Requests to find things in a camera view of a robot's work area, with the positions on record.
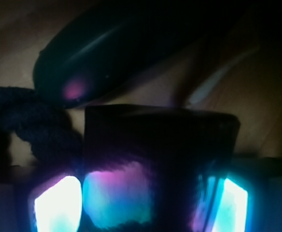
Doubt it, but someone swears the dark green oval case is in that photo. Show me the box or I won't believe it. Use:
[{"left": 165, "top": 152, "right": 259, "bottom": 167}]
[{"left": 33, "top": 0, "right": 230, "bottom": 108}]

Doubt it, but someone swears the navy blue twisted rope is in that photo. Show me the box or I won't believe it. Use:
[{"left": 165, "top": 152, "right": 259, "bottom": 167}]
[{"left": 0, "top": 86, "right": 86, "bottom": 170}]

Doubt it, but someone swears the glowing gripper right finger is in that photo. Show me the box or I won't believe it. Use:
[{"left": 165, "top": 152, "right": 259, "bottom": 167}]
[{"left": 191, "top": 157, "right": 282, "bottom": 232}]

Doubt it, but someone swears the black square box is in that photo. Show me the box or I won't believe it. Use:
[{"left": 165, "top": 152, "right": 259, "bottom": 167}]
[{"left": 83, "top": 104, "right": 240, "bottom": 232}]

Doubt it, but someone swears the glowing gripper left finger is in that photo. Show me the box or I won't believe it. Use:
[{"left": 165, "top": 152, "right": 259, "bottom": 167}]
[{"left": 15, "top": 166, "right": 84, "bottom": 232}]

